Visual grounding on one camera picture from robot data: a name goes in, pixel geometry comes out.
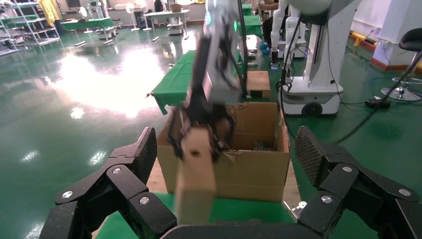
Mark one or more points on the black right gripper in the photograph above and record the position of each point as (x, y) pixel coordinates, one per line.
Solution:
(199, 99)

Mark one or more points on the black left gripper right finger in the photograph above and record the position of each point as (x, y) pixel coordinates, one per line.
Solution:
(346, 188)

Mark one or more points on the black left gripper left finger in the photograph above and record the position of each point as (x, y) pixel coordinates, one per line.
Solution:
(125, 184)

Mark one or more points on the small brown cardboard box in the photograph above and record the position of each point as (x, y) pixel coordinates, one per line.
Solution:
(196, 184)

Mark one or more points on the white robot base with column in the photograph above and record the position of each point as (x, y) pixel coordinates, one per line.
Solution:
(323, 85)

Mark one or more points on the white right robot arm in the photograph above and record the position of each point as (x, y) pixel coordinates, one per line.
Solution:
(219, 13)

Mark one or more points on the large open cardboard carton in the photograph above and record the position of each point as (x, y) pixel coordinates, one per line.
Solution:
(257, 178)

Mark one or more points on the plain brown box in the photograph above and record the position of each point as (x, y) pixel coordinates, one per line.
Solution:
(258, 84)

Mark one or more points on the green tablecloth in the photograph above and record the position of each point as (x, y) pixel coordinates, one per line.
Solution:
(174, 82)
(253, 26)
(237, 211)

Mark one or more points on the black power adapter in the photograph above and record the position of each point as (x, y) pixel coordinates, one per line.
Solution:
(377, 103)

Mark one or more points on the seated person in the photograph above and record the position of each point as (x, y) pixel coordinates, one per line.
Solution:
(268, 29)

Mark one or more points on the white table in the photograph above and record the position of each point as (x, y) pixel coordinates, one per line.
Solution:
(166, 14)

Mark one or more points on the white standing fan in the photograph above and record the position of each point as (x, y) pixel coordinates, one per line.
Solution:
(130, 8)
(84, 13)

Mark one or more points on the yellow black floor barrier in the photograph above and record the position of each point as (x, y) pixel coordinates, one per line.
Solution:
(359, 38)

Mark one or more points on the black swivel stool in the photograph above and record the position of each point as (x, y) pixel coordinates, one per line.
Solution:
(410, 41)

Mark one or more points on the green covered table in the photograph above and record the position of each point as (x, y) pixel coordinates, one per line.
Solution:
(87, 23)

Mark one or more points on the metal shelf rack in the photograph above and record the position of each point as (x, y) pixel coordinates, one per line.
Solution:
(29, 29)

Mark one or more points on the yellow garment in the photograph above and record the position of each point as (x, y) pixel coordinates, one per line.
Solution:
(49, 10)

